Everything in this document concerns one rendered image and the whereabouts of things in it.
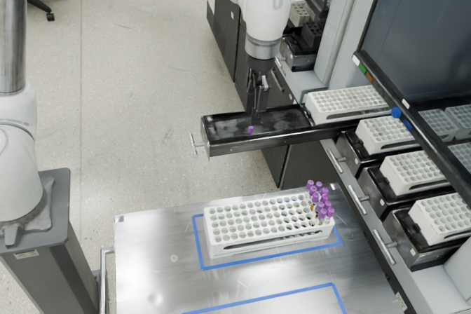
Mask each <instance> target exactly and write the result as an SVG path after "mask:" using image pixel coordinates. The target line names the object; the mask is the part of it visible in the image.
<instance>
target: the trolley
mask: <svg viewBox="0 0 471 314"><path fill-rule="evenodd" d="M323 187H325V188H327V189H328V192H327V196H328V199H327V201H330V202H331V207H332V208H334V214H333V216H332V217H333V219H334V222H335V225H334V227H333V229H332V231H331V233H330V234H329V237H328V238H326V239H322V240H315V241H306V242H302V243H294V244H290V245H283V246H278V247H271V248H266V249H262V250H255V251H251V252H243V253H239V254H233V255H231V256H227V257H219V258H216V259H211V258H210V255H209V251H208V247H207V241H206V237H205V229H204V226H203V215H204V209H205V208H206V207H213V206H218V205H227V204H232V203H241V202H246V201H251V200H260V199H265V198H274V197H278V196H288V195H293V194H298V193H305V192H306V186H305V187H300V188H295V189H285V190H281V191H272V192H267V193H258V194H253V195H248V196H239V197H234V198H225V199H220V200H211V201H206V202H201V203H192V204H187V205H178V206H173V207H164V208H159V209H154V210H145V211H140V212H131V213H126V214H117V215H114V247H108V248H104V249H100V314H106V254H115V288H116V314H404V311H403V310H402V307H401V306H400V303H399V301H398V300H397V297H396V296H395V293H394V291H393V290H392V288H391V286H390V284H389V282H388V280H387V278H386V276H385V274H384V272H383V270H382V268H381V266H380V264H379V262H378V260H377V258H376V256H375V254H374V252H373V250H372V248H371V247H370V245H369V243H368V241H367V239H366V237H365V235H364V233H363V231H362V229H361V227H360V225H359V223H358V221H357V219H356V217H355V215H354V213H353V211H352V209H351V207H350V206H349V204H348V201H347V200H346V197H345V196H344V194H343V192H342V190H341V187H340V186H339V183H338V182H332V183H328V184H323V185H322V188H323ZM322 188H321V190H322ZM321 190H320V191H321Z"/></svg>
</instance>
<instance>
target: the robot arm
mask: <svg viewBox="0 0 471 314"><path fill-rule="evenodd" d="M230 1H232V2H233V3H235V4H238V5H239V6H240V8H241V10H242V13H243V18H244V21H245V22H246V25H247V30H246V39H245V50H246V52H247V58H246V63H247V76H246V82H245V87H246V88H247V93H248V94H247V98H246V105H245V113H248V112H252V116H251V121H250V125H260V124H261V117H262V112H266V107H267V103H268V94H269V91H270V89H271V85H270V84H267V78H268V71H269V70H270V69H272V68H273V66H274V64H275V56H277V55H278V53H279V51H280V44H281V40H282V33H283V31H284V28H285V27H286V25H287V21H288V18H289V12H290V7H291V1H292V0H230ZM26 40H27V0H0V238H5V246H6V248H7V249H10V250H12V249H15V248H16V247H18V243H19V241H20V237H21V235H22V234H25V233H32V232H48V231H49V230H51V229H52V227H53V223H52V221H51V208H52V197H53V187H54V185H55V179H54V178H53V177H44V178H42V179H40V177H39V174H38V165H37V161H36V152H35V141H36V131H37V102H36V89H35V87H34V85H33V84H32V83H31V82H30V81H29V80H27V79H26Z"/></svg>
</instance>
